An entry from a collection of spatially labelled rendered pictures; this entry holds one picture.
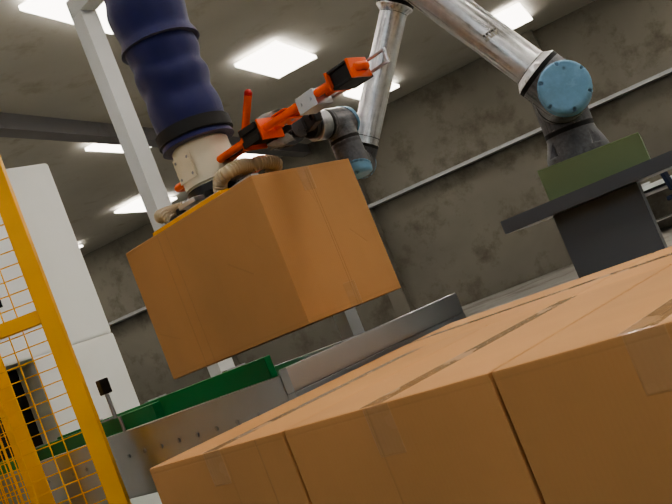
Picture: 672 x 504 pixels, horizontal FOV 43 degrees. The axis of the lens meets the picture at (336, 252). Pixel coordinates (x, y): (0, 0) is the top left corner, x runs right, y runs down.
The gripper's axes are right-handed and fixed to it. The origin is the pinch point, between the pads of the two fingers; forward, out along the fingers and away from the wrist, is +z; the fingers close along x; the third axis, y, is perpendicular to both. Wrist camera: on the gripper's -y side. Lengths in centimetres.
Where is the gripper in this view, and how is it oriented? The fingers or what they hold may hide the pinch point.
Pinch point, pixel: (266, 130)
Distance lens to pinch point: 231.9
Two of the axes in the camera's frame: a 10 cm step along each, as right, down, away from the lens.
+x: -3.8, -9.2, 0.7
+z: -6.5, 2.1, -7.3
